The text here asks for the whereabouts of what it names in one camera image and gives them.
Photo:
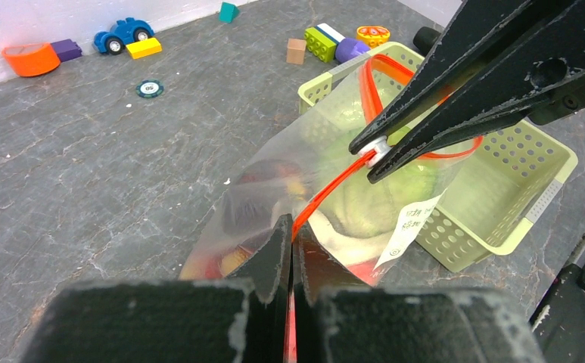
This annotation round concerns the green perforated plastic basket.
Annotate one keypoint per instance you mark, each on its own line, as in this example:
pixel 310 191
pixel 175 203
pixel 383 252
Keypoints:
pixel 500 191

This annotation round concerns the red textured ball fruit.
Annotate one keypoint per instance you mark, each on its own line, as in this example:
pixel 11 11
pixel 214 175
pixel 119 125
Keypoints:
pixel 357 265

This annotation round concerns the dark red apple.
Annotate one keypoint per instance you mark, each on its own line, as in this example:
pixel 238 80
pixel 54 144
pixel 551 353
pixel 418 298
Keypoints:
pixel 265 190

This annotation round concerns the blue toy car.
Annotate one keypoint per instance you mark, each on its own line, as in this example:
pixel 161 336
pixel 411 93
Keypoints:
pixel 121 34

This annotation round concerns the purple small block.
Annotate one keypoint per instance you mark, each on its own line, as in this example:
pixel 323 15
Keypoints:
pixel 66 50

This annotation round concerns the yellow small block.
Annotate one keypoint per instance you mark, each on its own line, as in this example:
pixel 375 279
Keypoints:
pixel 144 48

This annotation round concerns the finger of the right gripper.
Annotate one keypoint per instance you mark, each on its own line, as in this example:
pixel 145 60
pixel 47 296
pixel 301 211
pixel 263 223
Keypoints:
pixel 539 43
pixel 477 109

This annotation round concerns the green white block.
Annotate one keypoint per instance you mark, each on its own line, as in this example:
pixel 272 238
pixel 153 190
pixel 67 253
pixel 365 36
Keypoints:
pixel 322 41

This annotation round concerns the small round badge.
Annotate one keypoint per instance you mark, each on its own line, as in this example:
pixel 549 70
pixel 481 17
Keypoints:
pixel 149 88

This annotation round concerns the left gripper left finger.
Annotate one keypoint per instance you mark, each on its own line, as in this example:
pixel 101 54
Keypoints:
pixel 240 318

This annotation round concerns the purple eggplant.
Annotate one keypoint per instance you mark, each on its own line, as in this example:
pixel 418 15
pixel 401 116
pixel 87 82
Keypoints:
pixel 350 48

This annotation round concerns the brown wooden cube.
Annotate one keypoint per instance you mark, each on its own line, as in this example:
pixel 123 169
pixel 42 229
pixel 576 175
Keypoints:
pixel 296 49

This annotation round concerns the teal triangle block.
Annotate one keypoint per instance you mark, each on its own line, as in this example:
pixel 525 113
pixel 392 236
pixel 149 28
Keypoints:
pixel 228 12

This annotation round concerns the green cabbage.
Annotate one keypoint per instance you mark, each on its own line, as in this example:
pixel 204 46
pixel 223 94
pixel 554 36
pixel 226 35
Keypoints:
pixel 357 208

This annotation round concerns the clear zip top bag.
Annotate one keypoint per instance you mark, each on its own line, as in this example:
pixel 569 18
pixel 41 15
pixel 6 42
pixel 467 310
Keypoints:
pixel 378 80

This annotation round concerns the yellow red round toy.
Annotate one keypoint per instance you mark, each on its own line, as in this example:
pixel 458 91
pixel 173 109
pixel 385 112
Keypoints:
pixel 373 36

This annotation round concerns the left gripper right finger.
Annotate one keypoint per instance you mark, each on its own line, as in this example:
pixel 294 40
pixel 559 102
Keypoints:
pixel 339 318

